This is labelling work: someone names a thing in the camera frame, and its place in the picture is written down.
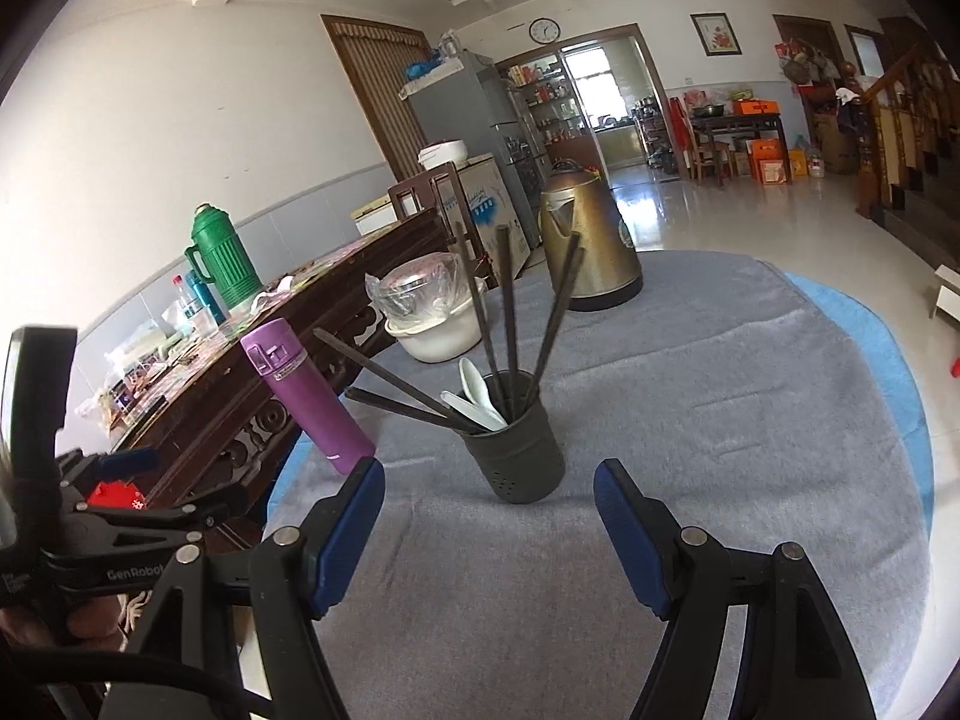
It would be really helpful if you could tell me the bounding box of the white chest freezer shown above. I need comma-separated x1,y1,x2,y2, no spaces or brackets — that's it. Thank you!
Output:
352,140,532,275

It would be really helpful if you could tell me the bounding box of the framed wall picture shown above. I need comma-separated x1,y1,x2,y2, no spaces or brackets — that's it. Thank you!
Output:
692,13,742,57

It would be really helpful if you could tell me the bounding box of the dark grey utensil holder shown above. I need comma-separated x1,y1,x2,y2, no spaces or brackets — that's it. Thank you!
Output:
460,371,566,504

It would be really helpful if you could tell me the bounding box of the grey refrigerator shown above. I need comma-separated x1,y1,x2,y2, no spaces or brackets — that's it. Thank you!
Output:
398,50,548,197

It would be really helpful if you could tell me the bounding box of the wooden chair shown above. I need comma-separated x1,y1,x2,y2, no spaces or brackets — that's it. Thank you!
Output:
387,161,498,288

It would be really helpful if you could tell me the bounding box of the white bowl with plastic wrap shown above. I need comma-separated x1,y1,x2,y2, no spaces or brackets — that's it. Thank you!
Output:
364,252,482,364

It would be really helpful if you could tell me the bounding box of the dark wooden side table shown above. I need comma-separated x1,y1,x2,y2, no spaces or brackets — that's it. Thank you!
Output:
685,112,794,187

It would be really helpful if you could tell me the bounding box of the person left hand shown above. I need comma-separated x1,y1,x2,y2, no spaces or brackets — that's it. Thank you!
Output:
2,590,153,652

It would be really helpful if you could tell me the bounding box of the round wall clock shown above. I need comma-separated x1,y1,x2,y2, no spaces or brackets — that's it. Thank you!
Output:
527,16,562,46

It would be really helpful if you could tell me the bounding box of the green thermos flask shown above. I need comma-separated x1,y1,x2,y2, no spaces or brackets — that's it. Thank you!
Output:
184,203,262,310

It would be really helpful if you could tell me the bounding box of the dark wooden sideboard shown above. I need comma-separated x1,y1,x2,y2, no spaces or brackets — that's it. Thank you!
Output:
117,210,446,509

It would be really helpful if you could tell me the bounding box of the white step stool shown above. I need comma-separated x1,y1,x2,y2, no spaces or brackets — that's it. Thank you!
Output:
931,265,960,320

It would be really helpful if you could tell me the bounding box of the white ceramic spoon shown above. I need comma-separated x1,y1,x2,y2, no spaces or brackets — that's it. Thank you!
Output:
441,390,508,433
459,358,508,429

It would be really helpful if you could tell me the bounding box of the purple thermos bottle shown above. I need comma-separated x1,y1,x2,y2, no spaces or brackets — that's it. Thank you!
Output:
241,319,376,476

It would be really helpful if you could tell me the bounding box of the grey table cloth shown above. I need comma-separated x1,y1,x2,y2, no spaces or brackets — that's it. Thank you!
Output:
317,252,929,718

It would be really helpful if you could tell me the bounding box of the gold electric kettle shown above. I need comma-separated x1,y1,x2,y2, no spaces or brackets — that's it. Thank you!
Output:
539,160,644,312

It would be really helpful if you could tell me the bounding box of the wooden staircase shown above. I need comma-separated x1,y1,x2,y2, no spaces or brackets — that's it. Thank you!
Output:
857,16,958,268

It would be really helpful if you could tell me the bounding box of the red shopping bag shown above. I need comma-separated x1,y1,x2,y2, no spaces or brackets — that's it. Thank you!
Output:
86,481,145,511

